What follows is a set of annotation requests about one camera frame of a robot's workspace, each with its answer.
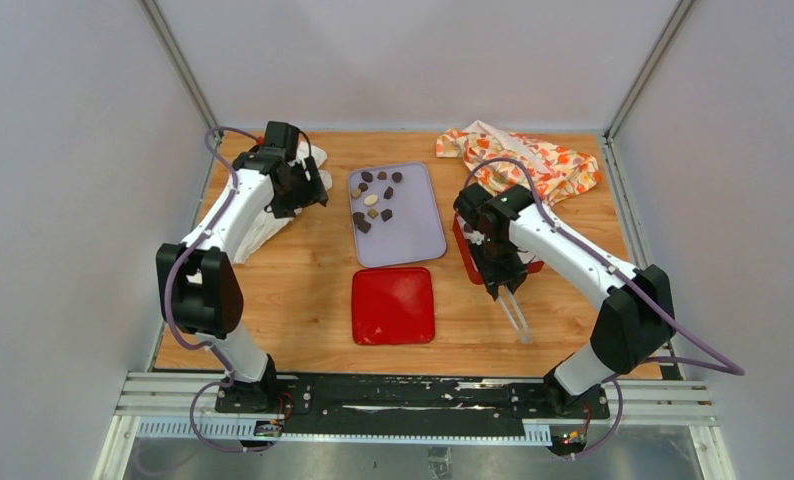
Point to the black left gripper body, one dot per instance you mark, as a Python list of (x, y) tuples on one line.
[(300, 193)]

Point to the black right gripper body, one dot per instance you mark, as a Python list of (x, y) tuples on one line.
[(500, 262)]

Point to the metal tweezers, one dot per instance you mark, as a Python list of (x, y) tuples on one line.
[(515, 315)]

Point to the dark square chocolate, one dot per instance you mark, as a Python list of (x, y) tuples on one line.
[(363, 226)]

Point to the red box lid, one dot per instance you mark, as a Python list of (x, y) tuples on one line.
[(392, 306)]

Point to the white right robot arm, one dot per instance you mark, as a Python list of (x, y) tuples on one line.
[(633, 305)]

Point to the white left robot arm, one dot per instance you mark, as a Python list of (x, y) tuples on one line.
[(201, 299)]

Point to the dark shell chocolate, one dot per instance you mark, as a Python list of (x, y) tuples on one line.
[(358, 216)]

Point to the red box with white paper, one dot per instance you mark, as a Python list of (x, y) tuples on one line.
[(533, 263)]

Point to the white crumpled cloth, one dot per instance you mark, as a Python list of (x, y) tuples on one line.
[(265, 225)]

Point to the lavender plastic tray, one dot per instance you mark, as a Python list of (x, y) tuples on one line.
[(414, 233)]

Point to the floral orange cloth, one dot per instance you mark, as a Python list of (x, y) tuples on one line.
[(500, 159)]

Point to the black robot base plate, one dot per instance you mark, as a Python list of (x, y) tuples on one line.
[(410, 405)]

